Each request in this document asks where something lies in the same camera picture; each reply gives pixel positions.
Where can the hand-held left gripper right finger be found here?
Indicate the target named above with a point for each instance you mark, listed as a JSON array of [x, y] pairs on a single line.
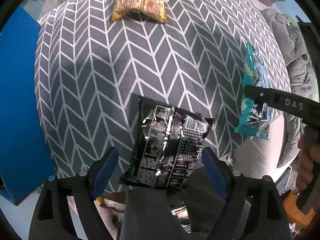
[[215, 175]]

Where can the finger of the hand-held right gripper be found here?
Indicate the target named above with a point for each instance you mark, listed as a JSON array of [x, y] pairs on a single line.
[[262, 95]]

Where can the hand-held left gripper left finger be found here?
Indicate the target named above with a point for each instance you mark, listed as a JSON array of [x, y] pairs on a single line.
[[105, 175]]

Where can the teal snack packet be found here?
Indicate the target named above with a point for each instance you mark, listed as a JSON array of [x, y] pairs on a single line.
[[252, 75]]

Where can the black snack packet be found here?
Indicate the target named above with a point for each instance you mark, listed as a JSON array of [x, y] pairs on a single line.
[[162, 142]]

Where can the blue-edged cardboard box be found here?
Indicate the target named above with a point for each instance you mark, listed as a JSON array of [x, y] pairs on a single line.
[[17, 105]]

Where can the person's right hand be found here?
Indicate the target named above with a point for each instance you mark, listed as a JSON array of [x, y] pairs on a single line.
[[306, 165]]

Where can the crumpled white tissues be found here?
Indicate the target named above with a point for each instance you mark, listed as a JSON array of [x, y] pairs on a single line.
[[112, 203]]

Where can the grey bed sheet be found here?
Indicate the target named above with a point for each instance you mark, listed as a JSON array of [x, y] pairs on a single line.
[[255, 155]]

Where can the grey padded jacket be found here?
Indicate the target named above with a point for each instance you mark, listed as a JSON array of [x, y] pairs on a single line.
[[292, 55]]

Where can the orange slatted crate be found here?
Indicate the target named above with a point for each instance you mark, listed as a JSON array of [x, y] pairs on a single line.
[[297, 212]]

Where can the banded orange green snack bundle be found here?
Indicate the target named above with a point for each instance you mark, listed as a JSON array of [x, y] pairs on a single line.
[[140, 5]]

